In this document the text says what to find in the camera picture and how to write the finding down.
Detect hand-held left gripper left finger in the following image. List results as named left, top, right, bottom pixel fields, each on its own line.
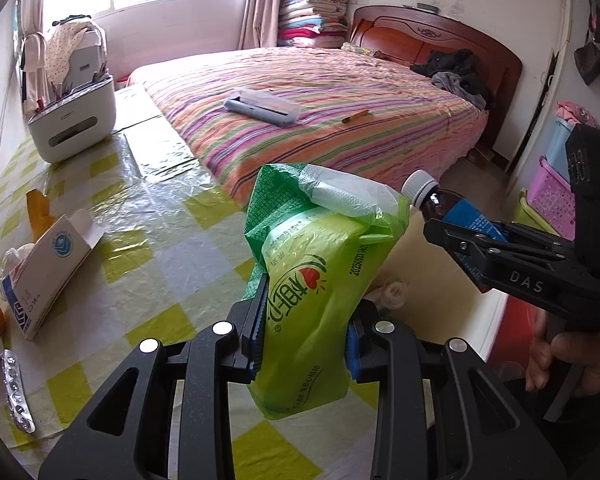
left=37, top=272, right=272, bottom=480

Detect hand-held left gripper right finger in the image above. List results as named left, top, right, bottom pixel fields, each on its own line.
left=345, top=305, right=563, bottom=480

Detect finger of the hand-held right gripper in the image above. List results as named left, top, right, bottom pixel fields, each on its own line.
left=423, top=220, right=511, bottom=291
left=500, top=222, right=576, bottom=256

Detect brown bottle with white cap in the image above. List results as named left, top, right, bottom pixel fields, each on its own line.
left=401, top=170, right=511, bottom=261

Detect green tissue pack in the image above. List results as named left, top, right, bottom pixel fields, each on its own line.
left=243, top=162, right=411, bottom=421

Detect yellow foil wrapper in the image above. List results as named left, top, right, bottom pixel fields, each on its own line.
left=26, top=189, right=57, bottom=233

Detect green plastic basket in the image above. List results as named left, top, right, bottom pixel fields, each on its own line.
left=510, top=189, right=561, bottom=236

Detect pink plastic basket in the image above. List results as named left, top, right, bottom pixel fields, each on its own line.
left=527, top=156, right=578, bottom=238

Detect blue plastic container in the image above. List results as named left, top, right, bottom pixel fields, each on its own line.
left=545, top=117, right=581, bottom=181

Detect black garment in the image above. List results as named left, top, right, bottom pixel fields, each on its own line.
left=411, top=49, right=481, bottom=81

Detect hanging dark bags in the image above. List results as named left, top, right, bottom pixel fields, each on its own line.
left=574, top=0, right=600, bottom=102

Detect bed with striped sheet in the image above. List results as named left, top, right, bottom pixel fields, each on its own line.
left=127, top=47, right=488, bottom=211

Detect yellow patterned packet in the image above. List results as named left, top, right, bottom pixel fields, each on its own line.
left=341, top=42, right=381, bottom=58

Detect white and red medicine box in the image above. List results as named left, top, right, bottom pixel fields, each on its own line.
left=2, top=209, right=106, bottom=342

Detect wooden headboard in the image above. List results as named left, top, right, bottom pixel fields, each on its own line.
left=348, top=5, right=523, bottom=111

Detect grey remote on bed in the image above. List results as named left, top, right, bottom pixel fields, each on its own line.
left=223, top=88, right=300, bottom=127

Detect silver blister pack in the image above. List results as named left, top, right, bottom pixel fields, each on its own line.
left=1, top=350, right=36, bottom=434

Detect stack of folded quilts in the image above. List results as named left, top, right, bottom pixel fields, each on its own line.
left=277, top=0, right=353, bottom=50

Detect white desktop organizer box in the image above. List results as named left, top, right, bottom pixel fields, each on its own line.
left=27, top=74, right=117, bottom=163

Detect pink curtain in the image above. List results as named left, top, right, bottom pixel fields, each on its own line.
left=240, top=0, right=281, bottom=51

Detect white appliance with dotted cloth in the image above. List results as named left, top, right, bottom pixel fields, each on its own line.
left=45, top=15, right=108, bottom=96

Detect hanging white robe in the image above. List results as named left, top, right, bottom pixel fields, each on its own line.
left=20, top=32, right=48, bottom=113

